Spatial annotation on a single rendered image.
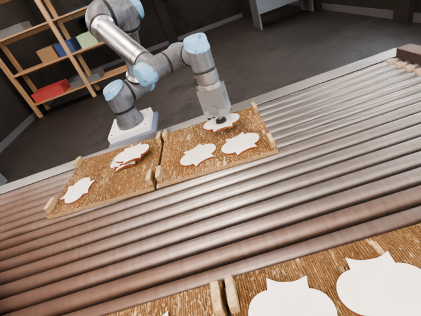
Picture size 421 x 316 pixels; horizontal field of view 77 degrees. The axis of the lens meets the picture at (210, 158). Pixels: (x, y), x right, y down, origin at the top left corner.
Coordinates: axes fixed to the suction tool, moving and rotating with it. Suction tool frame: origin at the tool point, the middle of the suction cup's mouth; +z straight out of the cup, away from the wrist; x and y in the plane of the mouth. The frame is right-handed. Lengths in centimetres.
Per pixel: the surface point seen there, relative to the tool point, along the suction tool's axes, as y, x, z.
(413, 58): 68, 41, 5
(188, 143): -14.4, -4.4, 4.2
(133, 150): -35.6, -11.1, 0.9
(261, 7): -81, 596, 54
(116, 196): -31.2, -32.8, 4.2
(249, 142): 11.2, -9.0, 3.3
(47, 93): -526, 333, 58
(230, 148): 5.0, -11.3, 3.3
